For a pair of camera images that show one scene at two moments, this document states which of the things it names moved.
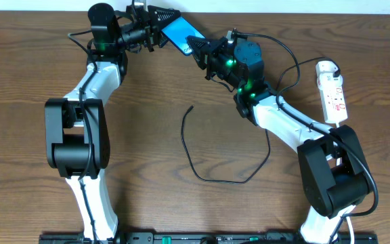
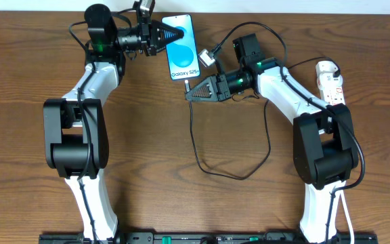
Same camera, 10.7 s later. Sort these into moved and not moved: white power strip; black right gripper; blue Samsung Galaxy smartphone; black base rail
Moved: black right gripper; blue Samsung Galaxy smartphone
Not moved: black base rail; white power strip
